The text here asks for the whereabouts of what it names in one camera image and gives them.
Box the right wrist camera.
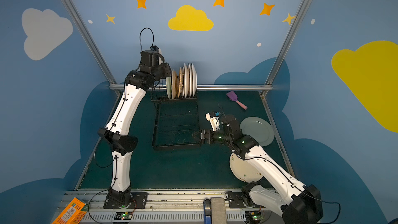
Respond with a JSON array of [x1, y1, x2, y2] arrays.
[[205, 111, 221, 131]]

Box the yellow woven round mat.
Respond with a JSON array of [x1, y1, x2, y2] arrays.
[[177, 67, 183, 98]]

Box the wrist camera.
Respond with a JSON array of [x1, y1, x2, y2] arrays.
[[205, 111, 221, 131], [150, 45, 163, 65]]

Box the right green circuit board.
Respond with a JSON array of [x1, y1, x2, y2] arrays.
[[245, 212, 263, 224]]

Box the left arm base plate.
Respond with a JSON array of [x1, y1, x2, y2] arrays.
[[103, 192, 148, 209]]

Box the pale green flower plate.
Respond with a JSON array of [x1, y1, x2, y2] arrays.
[[165, 77, 172, 99]]

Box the orange cardboard box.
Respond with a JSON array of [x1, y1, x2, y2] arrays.
[[52, 198, 88, 224]]

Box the left green circuit board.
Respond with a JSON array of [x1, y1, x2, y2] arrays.
[[114, 212, 133, 220]]

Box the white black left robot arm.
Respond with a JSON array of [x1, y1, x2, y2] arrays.
[[98, 46, 171, 208]]

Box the purple pink spatula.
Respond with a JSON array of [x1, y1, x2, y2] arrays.
[[227, 91, 248, 110]]

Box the green circuit board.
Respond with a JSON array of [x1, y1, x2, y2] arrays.
[[245, 212, 263, 224], [114, 212, 133, 220]]

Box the cream floral sprig plate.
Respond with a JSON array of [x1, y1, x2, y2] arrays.
[[229, 153, 263, 183]]

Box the pale green plain plate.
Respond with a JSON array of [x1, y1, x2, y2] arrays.
[[240, 117, 275, 146]]

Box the grey blue block tool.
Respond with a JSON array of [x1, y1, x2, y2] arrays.
[[203, 197, 227, 224]]

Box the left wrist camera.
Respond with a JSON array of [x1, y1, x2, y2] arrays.
[[150, 45, 163, 65]]

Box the dark blue plate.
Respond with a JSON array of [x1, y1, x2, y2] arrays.
[[172, 70, 178, 99]]

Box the black wire dish rack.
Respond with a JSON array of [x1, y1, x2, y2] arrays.
[[150, 89, 201, 151]]

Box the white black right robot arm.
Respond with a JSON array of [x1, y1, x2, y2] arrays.
[[192, 113, 323, 224]]

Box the white cloud emblem plate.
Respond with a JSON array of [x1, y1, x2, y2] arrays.
[[184, 64, 190, 98]]

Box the orange sunburst plate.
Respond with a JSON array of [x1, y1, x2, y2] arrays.
[[182, 64, 187, 98], [188, 63, 193, 98]]

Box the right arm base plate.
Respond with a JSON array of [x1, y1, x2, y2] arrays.
[[226, 191, 254, 208]]

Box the green rim lettered plate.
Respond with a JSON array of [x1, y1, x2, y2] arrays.
[[191, 64, 197, 96]]

